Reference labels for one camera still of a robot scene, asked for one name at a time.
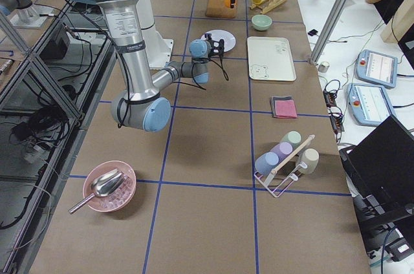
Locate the brown wooden tray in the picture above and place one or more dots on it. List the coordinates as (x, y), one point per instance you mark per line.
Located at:
(217, 9)

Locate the cream rectangular tray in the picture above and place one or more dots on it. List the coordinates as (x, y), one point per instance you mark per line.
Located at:
(270, 59)

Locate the mint green bowl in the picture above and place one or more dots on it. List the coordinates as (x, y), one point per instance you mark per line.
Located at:
(261, 22)

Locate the white round plate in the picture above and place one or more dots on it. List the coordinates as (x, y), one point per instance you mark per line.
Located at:
(217, 34)

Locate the small metal tin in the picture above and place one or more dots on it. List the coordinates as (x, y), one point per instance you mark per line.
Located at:
(323, 67)

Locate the pink folded cloth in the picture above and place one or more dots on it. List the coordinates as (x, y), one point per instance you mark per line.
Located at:
(283, 107)

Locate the pale green cup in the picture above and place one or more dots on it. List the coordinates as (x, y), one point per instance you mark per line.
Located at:
(292, 137)

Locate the far teach pendant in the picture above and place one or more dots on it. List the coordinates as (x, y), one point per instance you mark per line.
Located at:
(377, 68)

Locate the teach pendant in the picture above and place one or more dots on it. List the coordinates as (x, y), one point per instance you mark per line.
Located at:
(369, 104)
(377, 68)

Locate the lilac cup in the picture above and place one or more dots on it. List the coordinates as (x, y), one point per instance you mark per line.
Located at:
(282, 150)

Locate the blue cup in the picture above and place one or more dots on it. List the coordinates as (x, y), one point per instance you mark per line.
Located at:
(266, 162)

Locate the near teach pendant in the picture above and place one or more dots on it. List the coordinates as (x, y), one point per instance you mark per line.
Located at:
(369, 104)

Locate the beige cup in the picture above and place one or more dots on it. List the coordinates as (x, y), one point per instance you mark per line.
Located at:
(308, 161)

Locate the metal scoop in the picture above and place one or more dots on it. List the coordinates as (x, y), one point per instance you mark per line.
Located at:
(102, 186)

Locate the pink bowl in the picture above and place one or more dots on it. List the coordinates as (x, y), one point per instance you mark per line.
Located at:
(117, 193)

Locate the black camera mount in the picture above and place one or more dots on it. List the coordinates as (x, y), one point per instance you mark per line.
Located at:
(215, 48)

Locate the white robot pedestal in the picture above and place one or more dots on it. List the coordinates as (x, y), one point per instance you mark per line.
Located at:
(158, 49)

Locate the aluminium frame post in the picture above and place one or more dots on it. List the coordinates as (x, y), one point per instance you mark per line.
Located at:
(327, 30)

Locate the white wire cup rack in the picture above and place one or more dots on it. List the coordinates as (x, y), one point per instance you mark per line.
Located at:
(286, 172)

